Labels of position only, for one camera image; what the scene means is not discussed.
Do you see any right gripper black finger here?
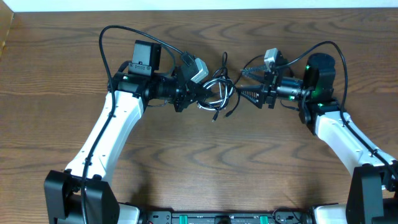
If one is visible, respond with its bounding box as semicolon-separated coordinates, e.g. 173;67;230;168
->
238;85;264;109
241;65;269;78

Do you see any black usb cable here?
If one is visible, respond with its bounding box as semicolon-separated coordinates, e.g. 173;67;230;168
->
197;51;267;122

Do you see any white usb cable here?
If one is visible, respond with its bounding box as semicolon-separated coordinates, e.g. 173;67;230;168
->
197;79;236;111

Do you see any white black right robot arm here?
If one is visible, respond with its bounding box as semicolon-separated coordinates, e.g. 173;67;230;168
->
239;49;397;223

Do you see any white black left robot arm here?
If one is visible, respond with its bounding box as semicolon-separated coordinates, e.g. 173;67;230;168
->
44;40;211;223

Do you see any wooden side panel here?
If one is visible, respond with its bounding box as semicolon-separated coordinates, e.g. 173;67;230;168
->
0;0;14;55

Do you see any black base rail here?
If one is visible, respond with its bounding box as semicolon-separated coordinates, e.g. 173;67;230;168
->
137;208;315;224

